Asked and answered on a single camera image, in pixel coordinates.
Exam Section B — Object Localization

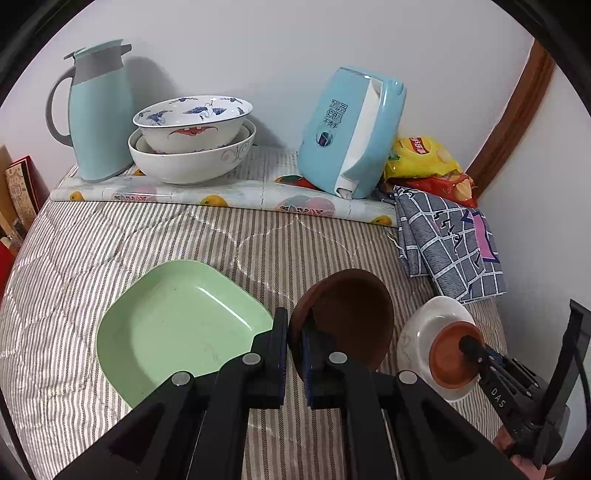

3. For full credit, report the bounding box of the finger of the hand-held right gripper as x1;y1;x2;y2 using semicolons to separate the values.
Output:
531;299;591;468
459;335;526;428

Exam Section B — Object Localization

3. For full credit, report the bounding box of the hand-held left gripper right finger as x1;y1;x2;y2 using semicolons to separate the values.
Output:
300;318;522;480

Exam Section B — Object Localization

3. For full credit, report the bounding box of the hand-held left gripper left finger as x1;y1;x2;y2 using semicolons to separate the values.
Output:
55;307;289;480

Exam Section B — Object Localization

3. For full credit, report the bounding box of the small brown bowl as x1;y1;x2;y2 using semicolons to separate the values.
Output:
288;268;395;384
428;322;485;389

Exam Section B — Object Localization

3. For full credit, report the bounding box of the plain white bowl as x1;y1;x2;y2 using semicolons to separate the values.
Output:
398;296;485;403

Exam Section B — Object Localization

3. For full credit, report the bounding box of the green plastic plate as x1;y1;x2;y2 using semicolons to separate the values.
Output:
96;259;275;409

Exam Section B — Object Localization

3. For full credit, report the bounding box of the person's right hand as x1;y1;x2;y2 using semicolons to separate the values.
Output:
493;425;550;480

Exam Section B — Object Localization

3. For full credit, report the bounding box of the grey checked cloth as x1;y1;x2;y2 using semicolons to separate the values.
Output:
392;185;508;304

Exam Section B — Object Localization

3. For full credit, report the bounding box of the fruit print rolled mat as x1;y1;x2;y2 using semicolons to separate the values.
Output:
50;148;398;227

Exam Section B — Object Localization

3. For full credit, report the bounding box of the red chips bag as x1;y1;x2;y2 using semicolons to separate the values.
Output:
392;172;478;208

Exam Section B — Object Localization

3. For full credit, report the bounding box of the large white floral bowl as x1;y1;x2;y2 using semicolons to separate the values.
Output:
128;119;257;185

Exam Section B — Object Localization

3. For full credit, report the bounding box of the striped quilted tablecloth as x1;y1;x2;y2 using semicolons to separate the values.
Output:
0;198;513;480

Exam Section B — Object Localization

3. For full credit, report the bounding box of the yellow chips bag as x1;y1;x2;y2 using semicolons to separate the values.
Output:
383;136;462;181

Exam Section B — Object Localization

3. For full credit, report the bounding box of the light blue tissue box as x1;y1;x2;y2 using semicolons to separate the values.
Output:
297;67;407;200

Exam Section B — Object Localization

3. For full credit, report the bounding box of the blue bird patterned bowl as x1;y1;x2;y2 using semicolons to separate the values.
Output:
133;95;254;155

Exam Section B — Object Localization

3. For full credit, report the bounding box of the red paper bag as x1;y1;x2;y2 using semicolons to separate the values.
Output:
0;240;19;287

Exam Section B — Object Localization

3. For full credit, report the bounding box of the light blue thermos jug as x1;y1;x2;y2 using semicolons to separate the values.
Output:
46;39;136;182

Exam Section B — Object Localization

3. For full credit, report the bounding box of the patterned cardboard box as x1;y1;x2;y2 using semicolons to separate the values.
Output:
4;155;49;227

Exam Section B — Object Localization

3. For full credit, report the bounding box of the brown paper bag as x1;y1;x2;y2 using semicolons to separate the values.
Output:
0;145;28;241

